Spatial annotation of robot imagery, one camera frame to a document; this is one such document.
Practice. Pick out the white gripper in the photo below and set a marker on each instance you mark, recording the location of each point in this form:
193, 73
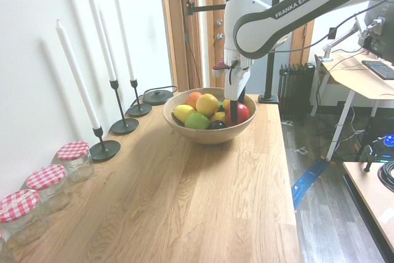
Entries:
235, 82

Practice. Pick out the red apple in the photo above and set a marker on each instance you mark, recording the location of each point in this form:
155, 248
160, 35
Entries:
243, 113

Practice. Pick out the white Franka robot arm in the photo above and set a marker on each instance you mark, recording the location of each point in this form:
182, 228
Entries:
277, 13

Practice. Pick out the green apple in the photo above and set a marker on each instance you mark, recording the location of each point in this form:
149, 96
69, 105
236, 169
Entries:
197, 120

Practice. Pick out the yellow pear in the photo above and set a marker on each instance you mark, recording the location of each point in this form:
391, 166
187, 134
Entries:
226, 105

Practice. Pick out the green lime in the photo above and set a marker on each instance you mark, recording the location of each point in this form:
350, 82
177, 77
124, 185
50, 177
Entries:
220, 106

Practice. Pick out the small yellow fruit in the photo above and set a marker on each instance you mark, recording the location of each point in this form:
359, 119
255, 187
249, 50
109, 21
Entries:
218, 117

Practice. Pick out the dark plum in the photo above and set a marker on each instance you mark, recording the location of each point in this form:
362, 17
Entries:
217, 125

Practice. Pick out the large round yellow fruit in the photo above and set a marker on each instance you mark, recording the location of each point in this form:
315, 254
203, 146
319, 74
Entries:
207, 104

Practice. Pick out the orange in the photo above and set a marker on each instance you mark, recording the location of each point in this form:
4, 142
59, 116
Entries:
193, 99

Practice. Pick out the wooden fruit bowl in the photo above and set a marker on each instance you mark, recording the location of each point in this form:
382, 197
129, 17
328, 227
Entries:
203, 136

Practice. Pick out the yellow lemon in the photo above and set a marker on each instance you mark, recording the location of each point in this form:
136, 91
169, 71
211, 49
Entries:
184, 112

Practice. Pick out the black oil radiator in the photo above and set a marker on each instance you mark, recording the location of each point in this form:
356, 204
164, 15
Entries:
295, 90

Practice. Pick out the white paper scrap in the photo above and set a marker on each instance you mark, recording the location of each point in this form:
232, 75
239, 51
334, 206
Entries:
301, 150

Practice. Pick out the black round kettle base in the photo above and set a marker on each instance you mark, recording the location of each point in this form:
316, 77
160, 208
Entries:
158, 97

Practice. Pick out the silver door lock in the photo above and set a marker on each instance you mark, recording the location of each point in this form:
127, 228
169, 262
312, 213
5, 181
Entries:
219, 22

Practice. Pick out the wooden door frosted glass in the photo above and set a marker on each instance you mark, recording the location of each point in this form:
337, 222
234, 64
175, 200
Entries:
210, 10

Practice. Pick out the black candle holder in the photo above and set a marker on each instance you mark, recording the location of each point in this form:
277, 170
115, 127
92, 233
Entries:
140, 110
104, 150
123, 126

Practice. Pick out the blue floor tape strip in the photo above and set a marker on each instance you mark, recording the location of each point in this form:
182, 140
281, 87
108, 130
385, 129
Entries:
311, 180

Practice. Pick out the white taper candle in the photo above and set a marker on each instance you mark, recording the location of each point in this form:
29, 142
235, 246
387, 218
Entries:
99, 27
78, 75
123, 36

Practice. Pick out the black clamp stand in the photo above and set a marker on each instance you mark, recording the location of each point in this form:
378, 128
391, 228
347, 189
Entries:
368, 158

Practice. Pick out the black keyboard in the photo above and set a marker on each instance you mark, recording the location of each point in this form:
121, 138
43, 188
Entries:
380, 69

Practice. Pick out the black teal control device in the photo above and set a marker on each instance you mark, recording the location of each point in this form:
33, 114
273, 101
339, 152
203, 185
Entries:
388, 144

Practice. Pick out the wooden side table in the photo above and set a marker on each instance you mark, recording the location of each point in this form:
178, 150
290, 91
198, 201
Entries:
372, 195

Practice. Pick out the black computer monitor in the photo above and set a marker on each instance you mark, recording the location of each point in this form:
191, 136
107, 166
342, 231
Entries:
380, 10

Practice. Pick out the glass jar red checkered lid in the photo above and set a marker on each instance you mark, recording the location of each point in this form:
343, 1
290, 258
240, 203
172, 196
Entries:
49, 186
75, 161
21, 213

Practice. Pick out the red mounted wrist camera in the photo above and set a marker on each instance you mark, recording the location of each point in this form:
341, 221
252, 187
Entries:
220, 67

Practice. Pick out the black wall outlet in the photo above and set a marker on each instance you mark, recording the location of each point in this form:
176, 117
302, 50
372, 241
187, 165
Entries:
333, 32

